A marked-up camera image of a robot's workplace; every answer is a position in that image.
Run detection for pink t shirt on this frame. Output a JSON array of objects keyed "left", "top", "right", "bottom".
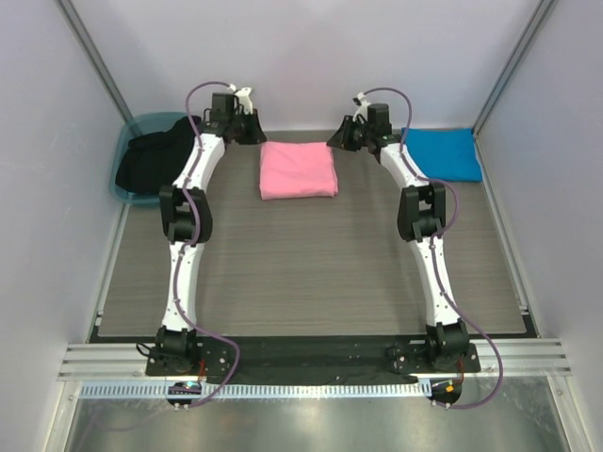
[{"left": 259, "top": 141, "right": 338, "bottom": 201}]

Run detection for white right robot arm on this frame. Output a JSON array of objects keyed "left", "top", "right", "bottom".
[{"left": 328, "top": 100, "right": 469, "bottom": 373}]

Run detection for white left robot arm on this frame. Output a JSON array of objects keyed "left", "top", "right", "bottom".
[{"left": 147, "top": 86, "right": 267, "bottom": 377}]

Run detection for teal plastic basket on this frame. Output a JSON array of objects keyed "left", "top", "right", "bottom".
[{"left": 108, "top": 110, "right": 189, "bottom": 209}]

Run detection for folded blue t shirt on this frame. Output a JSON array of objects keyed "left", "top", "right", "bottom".
[{"left": 406, "top": 128, "right": 482, "bottom": 183}]

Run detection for black t shirt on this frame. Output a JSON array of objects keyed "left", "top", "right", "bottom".
[{"left": 115, "top": 117, "right": 196, "bottom": 196}]

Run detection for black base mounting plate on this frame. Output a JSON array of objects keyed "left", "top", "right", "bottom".
[{"left": 136, "top": 335, "right": 481, "bottom": 384}]

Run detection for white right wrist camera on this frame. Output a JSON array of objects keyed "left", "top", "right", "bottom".
[{"left": 352, "top": 92, "right": 370, "bottom": 122}]

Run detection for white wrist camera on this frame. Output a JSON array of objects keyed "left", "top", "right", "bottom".
[
  {"left": 228, "top": 84, "right": 254, "bottom": 115},
  {"left": 352, "top": 92, "right": 370, "bottom": 122}
]

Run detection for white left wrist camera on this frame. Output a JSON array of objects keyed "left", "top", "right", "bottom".
[{"left": 228, "top": 84, "right": 254, "bottom": 115}]

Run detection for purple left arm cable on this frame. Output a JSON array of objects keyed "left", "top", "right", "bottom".
[{"left": 171, "top": 80, "right": 241, "bottom": 409}]

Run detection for right aluminium corner post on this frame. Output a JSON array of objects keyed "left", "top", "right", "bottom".
[{"left": 472, "top": 0, "right": 558, "bottom": 137}]

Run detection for aluminium corner post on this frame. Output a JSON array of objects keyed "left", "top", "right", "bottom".
[
  {"left": 55, "top": 0, "right": 134, "bottom": 122},
  {"left": 472, "top": 0, "right": 558, "bottom": 137}
]

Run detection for left aluminium corner post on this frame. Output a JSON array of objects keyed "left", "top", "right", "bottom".
[{"left": 55, "top": 0, "right": 134, "bottom": 122}]

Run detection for aluminium front rail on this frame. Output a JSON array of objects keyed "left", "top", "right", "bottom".
[{"left": 58, "top": 336, "right": 571, "bottom": 385}]

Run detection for white slotted cable duct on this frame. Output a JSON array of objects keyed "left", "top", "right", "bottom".
[{"left": 80, "top": 379, "right": 432, "bottom": 400}]

